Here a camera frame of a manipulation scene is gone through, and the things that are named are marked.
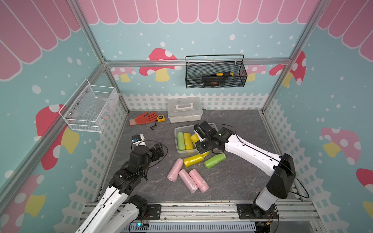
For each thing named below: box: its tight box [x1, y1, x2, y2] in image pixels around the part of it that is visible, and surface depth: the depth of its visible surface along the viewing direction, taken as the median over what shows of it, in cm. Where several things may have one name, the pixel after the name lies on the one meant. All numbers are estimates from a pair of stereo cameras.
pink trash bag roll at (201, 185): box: [188, 168, 210, 193], surface depth 83 cm
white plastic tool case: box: [167, 96, 204, 123], surface depth 110 cm
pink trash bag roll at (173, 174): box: [167, 158, 185, 183], surface depth 88 cm
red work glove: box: [129, 111, 158, 127], surface depth 116 cm
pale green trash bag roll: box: [176, 132, 186, 151], surface depth 99 cm
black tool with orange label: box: [203, 81, 221, 87], surface depth 89 cm
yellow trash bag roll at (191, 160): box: [183, 151, 210, 168], surface depth 91 cm
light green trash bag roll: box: [203, 152, 227, 169], surface depth 91 cm
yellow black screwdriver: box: [210, 71, 235, 77], surface depth 93 cm
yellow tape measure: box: [156, 114, 166, 122], surface depth 115 cm
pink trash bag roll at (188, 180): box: [178, 168, 199, 194], surface depth 84 cm
